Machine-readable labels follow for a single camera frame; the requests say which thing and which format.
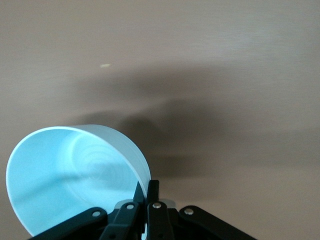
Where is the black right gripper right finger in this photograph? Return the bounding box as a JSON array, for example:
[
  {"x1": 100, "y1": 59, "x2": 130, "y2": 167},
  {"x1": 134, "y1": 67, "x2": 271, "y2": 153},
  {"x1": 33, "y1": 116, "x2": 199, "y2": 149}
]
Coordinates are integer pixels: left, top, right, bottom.
[{"x1": 145, "y1": 179, "x2": 258, "y2": 240}]

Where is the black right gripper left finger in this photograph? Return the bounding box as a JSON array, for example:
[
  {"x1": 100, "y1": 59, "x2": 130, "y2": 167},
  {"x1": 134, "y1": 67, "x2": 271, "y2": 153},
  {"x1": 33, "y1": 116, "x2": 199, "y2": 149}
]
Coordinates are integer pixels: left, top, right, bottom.
[{"x1": 27, "y1": 180, "x2": 146, "y2": 240}]

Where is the blue bowl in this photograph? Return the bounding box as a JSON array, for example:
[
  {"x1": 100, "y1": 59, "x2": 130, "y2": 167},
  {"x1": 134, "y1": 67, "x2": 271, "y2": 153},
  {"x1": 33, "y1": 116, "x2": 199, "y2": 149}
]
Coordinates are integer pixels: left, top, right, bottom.
[{"x1": 5, "y1": 124, "x2": 152, "y2": 238}]

